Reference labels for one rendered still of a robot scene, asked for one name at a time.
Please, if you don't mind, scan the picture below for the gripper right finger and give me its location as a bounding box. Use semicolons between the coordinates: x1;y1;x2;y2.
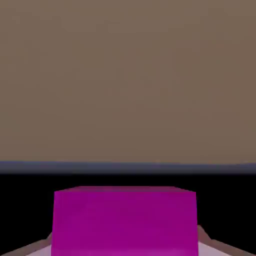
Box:
196;224;256;256

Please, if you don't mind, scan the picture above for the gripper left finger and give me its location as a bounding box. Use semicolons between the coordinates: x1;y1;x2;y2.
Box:
0;232;53;256

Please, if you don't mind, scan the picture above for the small magenta cube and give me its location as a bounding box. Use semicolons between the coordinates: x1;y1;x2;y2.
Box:
50;185;199;256

